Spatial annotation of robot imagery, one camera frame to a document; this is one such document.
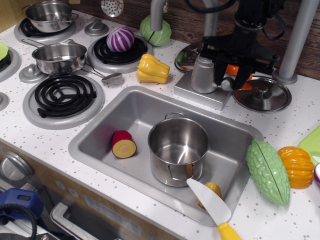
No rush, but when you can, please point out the purple striped toy onion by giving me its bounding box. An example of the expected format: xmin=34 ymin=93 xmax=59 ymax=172
xmin=106 ymin=27 xmax=135 ymax=53

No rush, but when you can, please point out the white toy knife yellow handle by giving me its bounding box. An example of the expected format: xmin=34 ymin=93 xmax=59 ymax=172
xmin=186 ymin=178 xmax=242 ymax=240

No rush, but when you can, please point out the green cutting board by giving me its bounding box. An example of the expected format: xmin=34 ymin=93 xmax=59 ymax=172
xmin=297 ymin=125 xmax=320 ymax=167

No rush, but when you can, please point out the middle black stove burner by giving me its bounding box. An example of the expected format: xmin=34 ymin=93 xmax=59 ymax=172
xmin=93 ymin=35 xmax=149 ymax=65

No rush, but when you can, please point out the grey sink basin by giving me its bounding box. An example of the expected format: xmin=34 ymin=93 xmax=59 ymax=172
xmin=68 ymin=86 xmax=263 ymax=226

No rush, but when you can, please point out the front black stove burner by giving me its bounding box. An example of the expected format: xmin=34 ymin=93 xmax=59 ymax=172
xmin=34 ymin=74 xmax=98 ymax=118

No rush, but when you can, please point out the purple toy vegetable edge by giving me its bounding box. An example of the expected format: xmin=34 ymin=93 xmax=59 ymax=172
xmin=313 ymin=163 xmax=320 ymax=187

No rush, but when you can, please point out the yellow toy bell pepper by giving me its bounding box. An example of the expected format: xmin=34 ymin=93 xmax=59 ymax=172
xmin=136 ymin=53 xmax=170 ymax=84

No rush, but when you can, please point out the grey stove knob back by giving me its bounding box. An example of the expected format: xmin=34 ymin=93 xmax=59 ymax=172
xmin=84 ymin=19 xmax=109 ymax=37

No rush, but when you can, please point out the steel pot lid right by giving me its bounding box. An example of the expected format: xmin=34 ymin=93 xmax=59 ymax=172
xmin=233 ymin=76 xmax=292 ymax=113

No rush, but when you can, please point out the perforated steel skimmer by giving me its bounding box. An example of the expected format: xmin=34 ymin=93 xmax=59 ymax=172
xmin=100 ymin=0 xmax=124 ymax=18

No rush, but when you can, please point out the grey oven knob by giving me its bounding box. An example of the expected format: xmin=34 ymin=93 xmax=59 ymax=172
xmin=0 ymin=151 xmax=34 ymax=182

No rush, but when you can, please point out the tall steel pot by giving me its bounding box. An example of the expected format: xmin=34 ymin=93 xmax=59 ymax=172
xmin=147 ymin=112 xmax=210 ymax=187

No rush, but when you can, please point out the red yellow toy fruit half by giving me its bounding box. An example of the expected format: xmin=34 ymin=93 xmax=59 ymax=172
xmin=111 ymin=130 xmax=137 ymax=159

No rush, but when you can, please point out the steel saucepan with handle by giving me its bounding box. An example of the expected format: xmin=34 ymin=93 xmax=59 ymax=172
xmin=21 ymin=38 xmax=87 ymax=75

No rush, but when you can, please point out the steel pot lid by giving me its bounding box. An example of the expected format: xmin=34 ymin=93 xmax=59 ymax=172
xmin=174 ymin=41 xmax=203 ymax=72
xmin=233 ymin=76 xmax=292 ymax=113

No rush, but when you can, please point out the back black stove burner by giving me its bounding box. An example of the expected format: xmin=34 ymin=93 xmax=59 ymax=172
xmin=19 ymin=18 xmax=76 ymax=38

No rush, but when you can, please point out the green toy cabbage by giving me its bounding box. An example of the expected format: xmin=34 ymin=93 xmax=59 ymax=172
xmin=139 ymin=15 xmax=172 ymax=47

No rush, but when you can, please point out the grey stove knob left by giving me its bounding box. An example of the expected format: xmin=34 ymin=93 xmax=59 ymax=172
xmin=18 ymin=63 xmax=48 ymax=84

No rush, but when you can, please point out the silver toy faucet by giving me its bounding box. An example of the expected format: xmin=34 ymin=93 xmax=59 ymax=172
xmin=150 ymin=0 xmax=232 ymax=111

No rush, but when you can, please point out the grey oven door handle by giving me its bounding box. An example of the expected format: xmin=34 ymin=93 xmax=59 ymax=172
xmin=50 ymin=202 xmax=98 ymax=240

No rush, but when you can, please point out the grey support pole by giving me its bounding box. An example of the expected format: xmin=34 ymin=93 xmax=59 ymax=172
xmin=272 ymin=0 xmax=320 ymax=85

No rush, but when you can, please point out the grey stove knob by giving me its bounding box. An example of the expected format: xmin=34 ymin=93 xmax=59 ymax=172
xmin=84 ymin=19 xmax=109 ymax=37
xmin=18 ymin=63 xmax=48 ymax=84

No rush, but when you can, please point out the steel spoon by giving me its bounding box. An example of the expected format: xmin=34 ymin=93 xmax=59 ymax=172
xmin=81 ymin=63 xmax=123 ymax=84

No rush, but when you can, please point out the black stove burner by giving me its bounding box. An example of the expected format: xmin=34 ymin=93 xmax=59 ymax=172
xmin=19 ymin=18 xmax=76 ymax=38
xmin=34 ymin=74 xmax=98 ymax=118
xmin=93 ymin=35 xmax=149 ymax=65

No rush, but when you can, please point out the yellow toy corn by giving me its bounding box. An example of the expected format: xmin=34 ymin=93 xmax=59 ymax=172
xmin=196 ymin=181 xmax=222 ymax=210

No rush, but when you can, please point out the steel pot lid back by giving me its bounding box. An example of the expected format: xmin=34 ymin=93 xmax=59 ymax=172
xmin=174 ymin=41 xmax=203 ymax=72

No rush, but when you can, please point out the orange toy pumpkin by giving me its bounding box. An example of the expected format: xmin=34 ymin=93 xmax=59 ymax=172
xmin=277 ymin=146 xmax=314 ymax=189

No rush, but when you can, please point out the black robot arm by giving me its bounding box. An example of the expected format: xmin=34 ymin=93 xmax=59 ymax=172
xmin=200 ymin=0 xmax=286 ymax=90

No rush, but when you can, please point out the orange toy carrot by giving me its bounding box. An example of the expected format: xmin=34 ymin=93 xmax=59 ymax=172
xmin=225 ymin=64 xmax=253 ymax=91

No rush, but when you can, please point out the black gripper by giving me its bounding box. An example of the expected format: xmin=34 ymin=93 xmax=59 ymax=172
xmin=200 ymin=19 xmax=280 ymax=90

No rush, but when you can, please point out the green toy bitter gourd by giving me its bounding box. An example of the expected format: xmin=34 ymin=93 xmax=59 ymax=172
xmin=246 ymin=139 xmax=291 ymax=206

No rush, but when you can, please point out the silver faucet lever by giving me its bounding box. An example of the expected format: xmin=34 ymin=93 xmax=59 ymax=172
xmin=220 ymin=72 xmax=236 ymax=91

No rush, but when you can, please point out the green toy on left burner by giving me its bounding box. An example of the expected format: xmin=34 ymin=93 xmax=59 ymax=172
xmin=0 ymin=42 xmax=11 ymax=67

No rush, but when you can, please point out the steel two-handled pan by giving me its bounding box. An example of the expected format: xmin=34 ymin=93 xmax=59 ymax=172
xmin=22 ymin=0 xmax=79 ymax=33

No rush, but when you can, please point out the blue device with cable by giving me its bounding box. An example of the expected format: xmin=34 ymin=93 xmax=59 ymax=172
xmin=0 ymin=187 xmax=44 ymax=240

